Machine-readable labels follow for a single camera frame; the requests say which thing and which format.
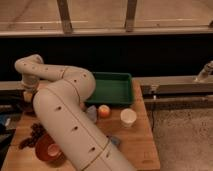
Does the red bowl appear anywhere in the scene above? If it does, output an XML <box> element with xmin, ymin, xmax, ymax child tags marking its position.
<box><xmin>35</xmin><ymin>134</ymin><xmax>63</xmax><ymax>163</ymax></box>

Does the white paper cup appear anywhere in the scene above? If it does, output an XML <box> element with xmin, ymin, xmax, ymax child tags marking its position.
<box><xmin>120</xmin><ymin>108</ymin><xmax>137</xmax><ymax>127</ymax></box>

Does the wooden table board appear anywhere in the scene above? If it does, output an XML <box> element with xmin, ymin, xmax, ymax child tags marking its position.
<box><xmin>0</xmin><ymin>79</ymin><xmax>161</xmax><ymax>171</ymax></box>

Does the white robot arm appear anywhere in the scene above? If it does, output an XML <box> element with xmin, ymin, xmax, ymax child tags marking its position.
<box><xmin>15</xmin><ymin>54</ymin><xmax>136</xmax><ymax>171</ymax></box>

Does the metal rail frame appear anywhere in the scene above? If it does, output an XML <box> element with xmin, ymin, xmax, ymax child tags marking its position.
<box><xmin>133</xmin><ymin>60</ymin><xmax>213</xmax><ymax>99</ymax></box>

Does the green plastic tray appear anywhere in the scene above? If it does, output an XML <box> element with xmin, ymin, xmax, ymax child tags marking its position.
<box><xmin>86</xmin><ymin>72</ymin><xmax>133</xmax><ymax>106</ymax></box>

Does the blue eraser block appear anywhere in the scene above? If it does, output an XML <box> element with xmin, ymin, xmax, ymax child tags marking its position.
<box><xmin>108</xmin><ymin>135</ymin><xmax>121</xmax><ymax>147</ymax></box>

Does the orange apple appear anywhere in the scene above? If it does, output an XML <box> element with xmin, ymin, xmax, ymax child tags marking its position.
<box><xmin>98</xmin><ymin>105</ymin><xmax>111</xmax><ymax>118</ymax></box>

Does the dark grape bunch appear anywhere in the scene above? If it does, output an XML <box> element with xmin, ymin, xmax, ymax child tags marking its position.
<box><xmin>18</xmin><ymin>123</ymin><xmax>46</xmax><ymax>149</ymax></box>

